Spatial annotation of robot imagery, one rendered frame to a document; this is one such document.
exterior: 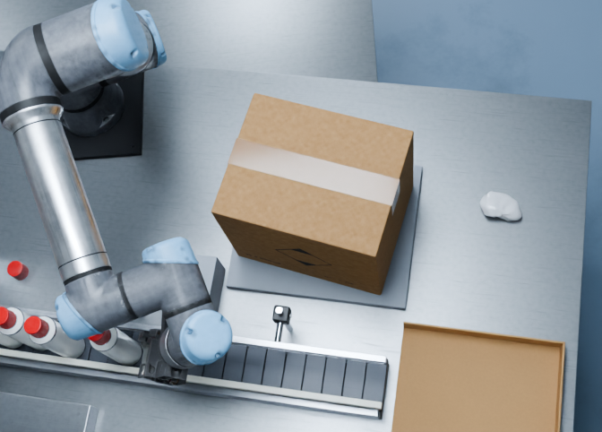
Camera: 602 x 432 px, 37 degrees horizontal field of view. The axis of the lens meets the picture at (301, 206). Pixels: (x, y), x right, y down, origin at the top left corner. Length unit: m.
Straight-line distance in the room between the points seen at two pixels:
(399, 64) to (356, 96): 0.98
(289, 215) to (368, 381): 0.37
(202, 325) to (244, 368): 0.44
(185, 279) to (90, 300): 0.14
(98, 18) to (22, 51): 0.12
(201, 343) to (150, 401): 0.52
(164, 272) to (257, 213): 0.28
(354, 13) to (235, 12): 0.27
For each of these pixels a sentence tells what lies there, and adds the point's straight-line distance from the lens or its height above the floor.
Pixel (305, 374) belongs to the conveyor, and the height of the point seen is 0.88.
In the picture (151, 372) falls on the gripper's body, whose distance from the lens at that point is 1.53.
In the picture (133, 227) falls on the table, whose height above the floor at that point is 0.83.
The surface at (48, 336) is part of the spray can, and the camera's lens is 1.69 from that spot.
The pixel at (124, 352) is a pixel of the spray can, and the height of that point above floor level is 0.98.
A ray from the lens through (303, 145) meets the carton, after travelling 1.60.
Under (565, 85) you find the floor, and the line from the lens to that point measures 2.93.
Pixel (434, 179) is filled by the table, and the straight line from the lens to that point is 1.88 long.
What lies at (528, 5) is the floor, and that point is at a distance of 3.06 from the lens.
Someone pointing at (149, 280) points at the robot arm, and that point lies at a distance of 1.36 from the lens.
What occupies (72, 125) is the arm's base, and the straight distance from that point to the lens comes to 2.01.
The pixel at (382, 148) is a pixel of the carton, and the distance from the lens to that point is 1.59.
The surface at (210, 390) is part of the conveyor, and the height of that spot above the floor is 0.88.
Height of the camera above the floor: 2.58
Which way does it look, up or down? 69 degrees down
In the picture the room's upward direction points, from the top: 19 degrees counter-clockwise
